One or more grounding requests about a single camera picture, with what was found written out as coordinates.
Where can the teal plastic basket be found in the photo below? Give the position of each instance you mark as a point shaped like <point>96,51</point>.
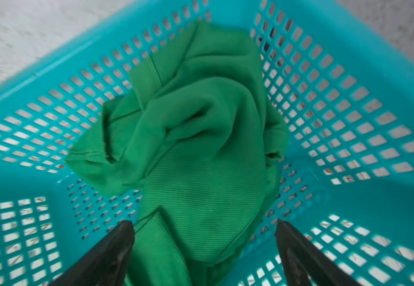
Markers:
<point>347,177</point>

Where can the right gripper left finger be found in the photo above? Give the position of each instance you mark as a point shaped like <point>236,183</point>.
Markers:
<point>106,263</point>

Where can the green tank top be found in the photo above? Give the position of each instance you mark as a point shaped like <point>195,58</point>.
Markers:
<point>199,137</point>

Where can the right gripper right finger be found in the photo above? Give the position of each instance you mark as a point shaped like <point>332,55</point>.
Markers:
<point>303,263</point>

